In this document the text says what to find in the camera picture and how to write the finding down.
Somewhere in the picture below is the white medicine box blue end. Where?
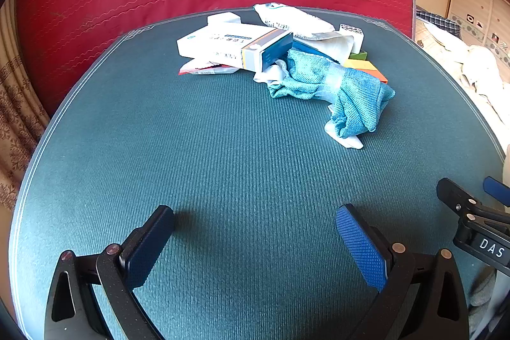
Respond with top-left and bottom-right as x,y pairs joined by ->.
176,23 -> 294,74

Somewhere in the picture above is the plain white carton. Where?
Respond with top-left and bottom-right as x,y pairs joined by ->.
207,11 -> 244,31

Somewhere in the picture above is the blue flat packet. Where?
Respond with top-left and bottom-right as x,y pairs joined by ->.
294,40 -> 332,59

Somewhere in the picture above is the white printed snack bag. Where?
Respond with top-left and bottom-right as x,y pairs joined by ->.
253,3 -> 336,42

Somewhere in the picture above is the dark plaid pillow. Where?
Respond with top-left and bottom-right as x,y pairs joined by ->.
415,9 -> 463,36

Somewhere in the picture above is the bed with floral plaid cover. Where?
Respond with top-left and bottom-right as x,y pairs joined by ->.
414,5 -> 510,149

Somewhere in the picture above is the teal knitted cloth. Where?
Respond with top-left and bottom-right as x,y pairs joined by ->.
268,48 -> 396,139

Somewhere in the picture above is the black white zigzag box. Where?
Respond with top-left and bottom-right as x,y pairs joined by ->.
339,22 -> 364,38

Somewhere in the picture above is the red white flat packet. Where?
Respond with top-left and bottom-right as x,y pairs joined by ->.
178,59 -> 240,76

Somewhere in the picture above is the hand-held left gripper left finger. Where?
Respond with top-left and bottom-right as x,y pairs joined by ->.
44,205 -> 176,340

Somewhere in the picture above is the white tissue cloth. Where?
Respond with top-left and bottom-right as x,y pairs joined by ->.
293,31 -> 365,66

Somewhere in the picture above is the orange yellow notepad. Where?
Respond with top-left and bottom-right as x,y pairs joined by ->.
343,58 -> 389,85

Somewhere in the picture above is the white padded jacket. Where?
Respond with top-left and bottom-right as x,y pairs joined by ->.
458,43 -> 510,118

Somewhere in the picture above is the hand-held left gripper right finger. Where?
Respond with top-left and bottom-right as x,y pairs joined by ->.
336,203 -> 470,340

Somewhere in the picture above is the wardrobe with sliding doors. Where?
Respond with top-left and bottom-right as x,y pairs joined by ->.
444,0 -> 510,70

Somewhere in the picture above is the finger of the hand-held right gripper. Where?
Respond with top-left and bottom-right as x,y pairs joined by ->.
436,177 -> 510,234
483,176 -> 510,207

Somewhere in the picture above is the green table mat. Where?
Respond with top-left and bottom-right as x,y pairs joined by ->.
8,7 -> 506,340

